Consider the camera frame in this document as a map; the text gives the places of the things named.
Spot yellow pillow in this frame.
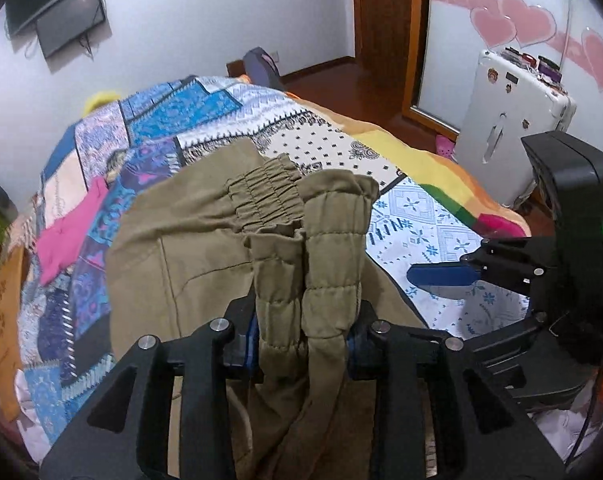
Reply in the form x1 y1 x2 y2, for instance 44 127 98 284
84 91 122 115

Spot rainbow striped bed sheet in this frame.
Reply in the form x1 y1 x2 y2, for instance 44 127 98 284
238 74 532 239

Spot small items on suitcase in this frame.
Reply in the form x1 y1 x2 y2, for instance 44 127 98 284
501 46 570 94

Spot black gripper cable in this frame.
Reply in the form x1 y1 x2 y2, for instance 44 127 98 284
565 305 603 467

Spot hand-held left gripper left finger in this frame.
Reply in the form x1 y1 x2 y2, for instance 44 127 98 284
38 292 259 480

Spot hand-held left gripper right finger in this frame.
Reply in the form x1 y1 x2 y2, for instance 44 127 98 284
346 300 567 480

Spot wooden door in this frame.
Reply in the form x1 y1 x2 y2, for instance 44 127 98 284
352 0 432 111

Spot patchwork patterned blanket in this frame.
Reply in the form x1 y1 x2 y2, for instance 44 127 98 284
11 76 532 461

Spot pink cloth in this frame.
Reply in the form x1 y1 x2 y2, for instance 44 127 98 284
35 176 111 285

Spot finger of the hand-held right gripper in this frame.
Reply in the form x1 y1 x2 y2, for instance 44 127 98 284
464 311 600 411
406 236 562 309

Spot wooden folding bed table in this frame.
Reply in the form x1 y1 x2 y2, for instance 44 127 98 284
0 245 35 422

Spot small black wall monitor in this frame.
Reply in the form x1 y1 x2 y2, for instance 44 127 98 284
35 0 106 59

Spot olive green pants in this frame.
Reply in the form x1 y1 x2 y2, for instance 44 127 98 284
104 140 423 480

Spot white suitcase with stickers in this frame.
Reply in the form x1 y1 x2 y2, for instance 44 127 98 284
454 49 577 207

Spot white cloth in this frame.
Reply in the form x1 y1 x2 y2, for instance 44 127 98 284
535 400 598 467

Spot grey backpack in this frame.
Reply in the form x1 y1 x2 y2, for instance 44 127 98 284
244 47 285 90

